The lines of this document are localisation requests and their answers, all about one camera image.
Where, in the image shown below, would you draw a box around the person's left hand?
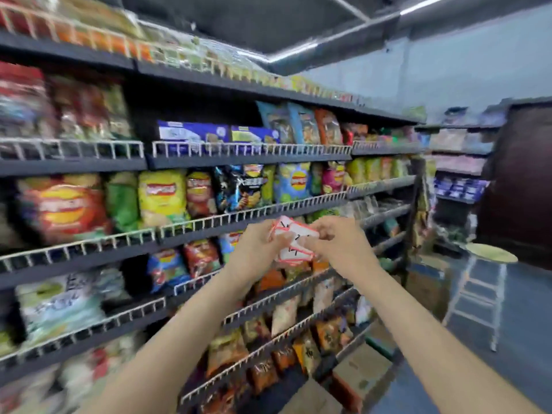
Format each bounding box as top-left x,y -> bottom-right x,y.
224,219 -> 295,290

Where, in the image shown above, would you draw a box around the person's right hand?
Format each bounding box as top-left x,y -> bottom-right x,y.
297,215 -> 384,282

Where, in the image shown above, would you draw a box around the stack of red-bordered price tags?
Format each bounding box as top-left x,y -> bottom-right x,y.
268,215 -> 321,267

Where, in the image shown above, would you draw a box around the dark grey metal shelf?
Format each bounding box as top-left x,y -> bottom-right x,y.
0,0 -> 428,414

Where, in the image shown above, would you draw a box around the person's right forearm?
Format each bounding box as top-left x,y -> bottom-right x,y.
362,262 -> 544,414

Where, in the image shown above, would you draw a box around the person's left forearm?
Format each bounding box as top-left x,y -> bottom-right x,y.
77,271 -> 259,414

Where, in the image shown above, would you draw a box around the blue lime chip bag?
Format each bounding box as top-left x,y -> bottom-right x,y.
218,231 -> 243,263

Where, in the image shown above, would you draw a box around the dark red chip bag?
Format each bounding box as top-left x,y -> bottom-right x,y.
183,240 -> 222,279

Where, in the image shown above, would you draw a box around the magenta chip bag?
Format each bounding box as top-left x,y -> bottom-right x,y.
321,161 -> 347,194

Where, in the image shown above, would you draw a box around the yellow-green chip bag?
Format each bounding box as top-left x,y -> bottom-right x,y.
260,164 -> 278,205

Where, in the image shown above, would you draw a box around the green red-logo chip bag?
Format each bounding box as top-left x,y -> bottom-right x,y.
309,162 -> 324,197

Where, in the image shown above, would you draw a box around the yellow cracker pack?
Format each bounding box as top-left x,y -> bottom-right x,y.
347,158 -> 368,186

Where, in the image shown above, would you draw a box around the small red chip bag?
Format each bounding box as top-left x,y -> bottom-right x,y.
186,171 -> 217,219

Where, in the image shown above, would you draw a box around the light blue chip bag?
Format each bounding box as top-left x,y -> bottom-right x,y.
275,162 -> 312,203

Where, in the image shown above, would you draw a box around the blue tomato chip bag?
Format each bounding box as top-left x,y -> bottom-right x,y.
146,250 -> 191,294

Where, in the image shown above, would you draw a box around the brown cardboard box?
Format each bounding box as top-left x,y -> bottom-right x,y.
405,254 -> 451,322
331,342 -> 394,412
293,379 -> 344,414

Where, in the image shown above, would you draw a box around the rows of brown orange snack bags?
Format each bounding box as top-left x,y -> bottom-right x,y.
185,262 -> 376,414

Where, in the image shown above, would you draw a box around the yellow red-logo chip bag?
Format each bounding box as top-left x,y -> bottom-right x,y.
137,170 -> 189,227

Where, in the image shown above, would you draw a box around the red long chip pack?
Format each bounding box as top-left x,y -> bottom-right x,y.
343,124 -> 368,145

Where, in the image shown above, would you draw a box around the orange clear snack bag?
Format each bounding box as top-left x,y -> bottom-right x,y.
315,108 -> 344,146

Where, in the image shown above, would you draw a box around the blue biscuit box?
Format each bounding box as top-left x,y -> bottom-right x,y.
157,120 -> 230,145
229,124 -> 281,145

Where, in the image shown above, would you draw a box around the plain green chip bag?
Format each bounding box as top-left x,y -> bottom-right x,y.
105,172 -> 140,233

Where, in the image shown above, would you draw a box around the white stool green seat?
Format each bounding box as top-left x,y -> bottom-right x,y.
442,243 -> 519,353

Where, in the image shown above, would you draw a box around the dark brown door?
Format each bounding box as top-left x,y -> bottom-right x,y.
476,98 -> 552,270

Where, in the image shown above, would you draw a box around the red yellow-logo chip bag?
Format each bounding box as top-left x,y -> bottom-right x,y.
16,176 -> 111,244

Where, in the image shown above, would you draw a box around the white printed snack bag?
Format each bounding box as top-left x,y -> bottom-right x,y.
15,271 -> 106,346

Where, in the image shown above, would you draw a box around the slanted ceiling strip light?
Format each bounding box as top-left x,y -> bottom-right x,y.
241,0 -> 454,64

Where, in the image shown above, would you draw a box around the clear rice cracker pack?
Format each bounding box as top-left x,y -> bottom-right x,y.
49,77 -> 132,139

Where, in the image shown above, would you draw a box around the red clear cake pack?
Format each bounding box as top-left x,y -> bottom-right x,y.
0,62 -> 49,139

